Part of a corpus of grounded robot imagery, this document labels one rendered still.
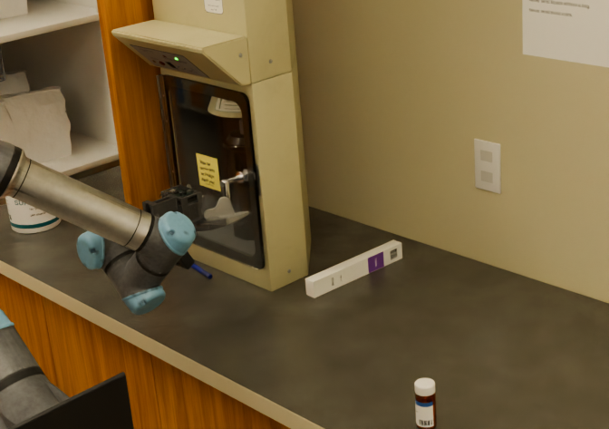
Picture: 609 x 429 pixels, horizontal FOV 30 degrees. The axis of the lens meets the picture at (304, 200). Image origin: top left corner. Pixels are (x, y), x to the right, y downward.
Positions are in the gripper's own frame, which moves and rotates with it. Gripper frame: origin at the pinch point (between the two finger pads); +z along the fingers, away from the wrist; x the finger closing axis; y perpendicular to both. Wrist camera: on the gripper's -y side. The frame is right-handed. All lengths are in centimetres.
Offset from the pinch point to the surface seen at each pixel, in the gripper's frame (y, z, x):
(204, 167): 5.1, 4.4, 12.6
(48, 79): -6, 48, 155
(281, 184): 2.9, 11.1, -5.3
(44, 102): -4, 29, 124
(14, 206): -13, -13, 72
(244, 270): -18.0, 5.6, 3.7
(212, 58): 33.9, -3.6, -5.3
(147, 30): 36.5, -1.9, 18.5
